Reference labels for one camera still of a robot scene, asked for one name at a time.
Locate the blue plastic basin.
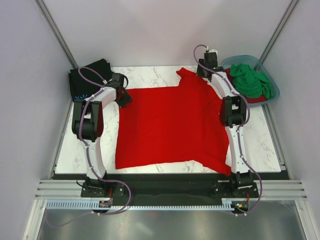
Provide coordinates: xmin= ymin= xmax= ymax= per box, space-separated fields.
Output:
xmin=221 ymin=55 xmax=280 ymax=107

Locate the red t shirt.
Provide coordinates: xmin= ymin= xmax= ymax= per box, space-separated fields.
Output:
xmin=115 ymin=68 xmax=231 ymax=176
xmin=224 ymin=68 xmax=268 ymax=104

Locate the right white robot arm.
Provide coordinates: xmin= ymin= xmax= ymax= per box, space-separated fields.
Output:
xmin=196 ymin=49 xmax=254 ymax=197

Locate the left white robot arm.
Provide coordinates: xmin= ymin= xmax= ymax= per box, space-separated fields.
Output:
xmin=71 ymin=73 xmax=132 ymax=197

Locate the red t shirt in basin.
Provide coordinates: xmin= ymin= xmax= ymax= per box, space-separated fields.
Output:
xmin=224 ymin=68 xmax=268 ymax=104

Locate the folded black t shirt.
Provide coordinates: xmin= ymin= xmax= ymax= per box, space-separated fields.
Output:
xmin=68 ymin=58 xmax=113 ymax=102

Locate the green t shirt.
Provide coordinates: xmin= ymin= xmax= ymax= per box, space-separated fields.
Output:
xmin=229 ymin=63 xmax=274 ymax=100

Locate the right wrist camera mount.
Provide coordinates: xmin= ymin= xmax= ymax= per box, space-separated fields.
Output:
xmin=205 ymin=49 xmax=218 ymax=54

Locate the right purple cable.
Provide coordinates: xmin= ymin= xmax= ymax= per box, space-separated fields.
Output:
xmin=193 ymin=44 xmax=263 ymax=216

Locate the purple cable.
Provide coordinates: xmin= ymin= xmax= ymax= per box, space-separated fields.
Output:
xmin=193 ymin=44 xmax=263 ymax=216
xmin=77 ymin=66 xmax=132 ymax=216

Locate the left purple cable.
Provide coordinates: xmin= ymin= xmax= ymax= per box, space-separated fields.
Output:
xmin=77 ymin=66 xmax=132 ymax=216

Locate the right aluminium frame post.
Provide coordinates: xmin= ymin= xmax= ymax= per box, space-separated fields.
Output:
xmin=259 ymin=0 xmax=300 ymax=64

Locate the aluminium frame post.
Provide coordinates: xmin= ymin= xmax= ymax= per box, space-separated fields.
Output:
xmin=259 ymin=0 xmax=300 ymax=64
xmin=35 ymin=0 xmax=79 ymax=69

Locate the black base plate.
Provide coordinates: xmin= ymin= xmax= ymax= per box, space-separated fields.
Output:
xmin=81 ymin=173 xmax=259 ymax=207

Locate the left aluminium frame post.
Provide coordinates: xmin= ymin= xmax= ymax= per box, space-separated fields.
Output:
xmin=35 ymin=0 xmax=79 ymax=69

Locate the aluminium rail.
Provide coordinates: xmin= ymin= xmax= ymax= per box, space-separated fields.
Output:
xmin=35 ymin=179 xmax=307 ymax=201

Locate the white slotted cable duct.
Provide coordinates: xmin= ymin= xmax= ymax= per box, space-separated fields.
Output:
xmin=45 ymin=198 xmax=249 ymax=211

